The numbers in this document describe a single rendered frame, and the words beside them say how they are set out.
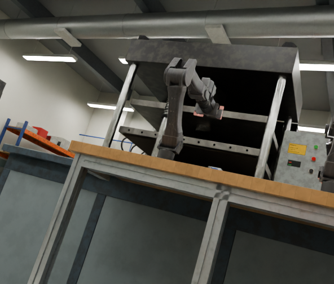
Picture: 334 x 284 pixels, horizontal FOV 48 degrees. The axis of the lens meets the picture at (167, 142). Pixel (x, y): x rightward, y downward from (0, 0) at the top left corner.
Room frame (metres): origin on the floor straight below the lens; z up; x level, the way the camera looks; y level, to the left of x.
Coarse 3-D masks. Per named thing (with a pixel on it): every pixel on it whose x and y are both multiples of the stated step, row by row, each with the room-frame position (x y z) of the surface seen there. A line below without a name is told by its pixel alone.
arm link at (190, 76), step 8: (176, 64) 1.33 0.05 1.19; (184, 64) 1.37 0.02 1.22; (192, 64) 1.32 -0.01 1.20; (184, 72) 1.29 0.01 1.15; (192, 72) 1.34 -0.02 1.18; (184, 80) 1.30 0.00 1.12; (192, 80) 1.41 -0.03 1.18; (200, 80) 1.47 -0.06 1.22; (192, 88) 1.48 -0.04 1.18; (200, 88) 1.49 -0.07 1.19; (192, 96) 1.55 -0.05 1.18; (200, 96) 1.53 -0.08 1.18
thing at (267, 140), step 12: (132, 72) 2.77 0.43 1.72; (276, 84) 2.28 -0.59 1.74; (120, 96) 2.78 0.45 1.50; (276, 96) 2.27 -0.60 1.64; (120, 108) 2.77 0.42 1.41; (276, 108) 2.27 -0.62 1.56; (276, 120) 2.29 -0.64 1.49; (288, 120) 2.88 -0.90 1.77; (108, 132) 2.78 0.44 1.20; (264, 132) 2.30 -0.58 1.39; (108, 144) 2.78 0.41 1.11; (264, 144) 2.27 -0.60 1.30; (264, 156) 2.27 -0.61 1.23; (276, 156) 2.90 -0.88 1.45; (264, 168) 2.27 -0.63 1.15
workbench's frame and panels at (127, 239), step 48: (0, 192) 2.09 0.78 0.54; (48, 192) 1.96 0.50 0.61; (96, 192) 1.84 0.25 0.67; (144, 192) 1.73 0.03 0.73; (0, 240) 2.04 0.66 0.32; (96, 240) 1.80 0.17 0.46; (144, 240) 1.70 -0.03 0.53; (192, 240) 1.61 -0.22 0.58; (240, 240) 1.53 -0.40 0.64; (288, 240) 1.45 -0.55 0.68
